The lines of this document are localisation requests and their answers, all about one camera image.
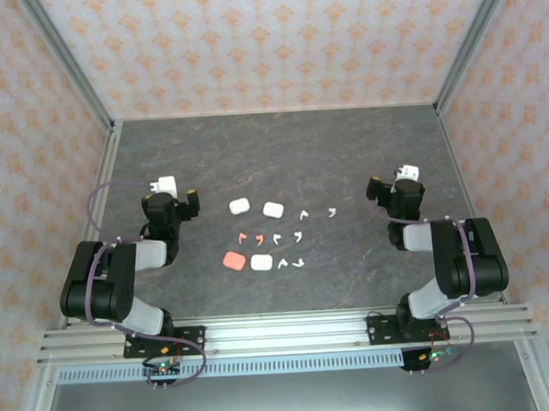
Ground white earbud charging case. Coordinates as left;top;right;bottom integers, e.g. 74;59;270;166
249;253;275;273
227;197;252;216
261;200;285;219

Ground pink earbud charging case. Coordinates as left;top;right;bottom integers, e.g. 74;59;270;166
222;249;248;271

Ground small lit circuit board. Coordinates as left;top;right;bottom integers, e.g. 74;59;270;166
417;347;457;365
142;360;182;379

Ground grey metal panel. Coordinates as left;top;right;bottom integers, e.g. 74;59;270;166
16;358;549;411

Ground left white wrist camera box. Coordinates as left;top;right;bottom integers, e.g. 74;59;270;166
148;174;179;199

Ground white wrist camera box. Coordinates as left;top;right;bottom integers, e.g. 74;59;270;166
395;163;421;185
148;174;179;199

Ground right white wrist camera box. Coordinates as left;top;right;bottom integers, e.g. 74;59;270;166
395;163;421;185

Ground aluminium side rail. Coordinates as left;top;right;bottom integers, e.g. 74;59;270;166
434;101;510;308
47;120;134;329

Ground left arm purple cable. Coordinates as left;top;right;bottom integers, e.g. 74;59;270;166
77;175;211;394

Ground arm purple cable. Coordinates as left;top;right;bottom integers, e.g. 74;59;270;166
365;160;485;377
77;175;211;394

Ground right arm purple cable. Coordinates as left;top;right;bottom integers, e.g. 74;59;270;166
365;160;485;377

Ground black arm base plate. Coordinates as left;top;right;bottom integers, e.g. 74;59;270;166
122;325;209;360
366;311;449;347

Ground aluminium frame post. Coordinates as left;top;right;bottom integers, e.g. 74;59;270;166
428;0;526;115
17;0;117;137

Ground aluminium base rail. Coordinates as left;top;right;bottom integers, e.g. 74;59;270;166
34;298;539;366

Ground grey slotted cable duct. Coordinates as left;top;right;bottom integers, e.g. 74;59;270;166
56;349;404;386

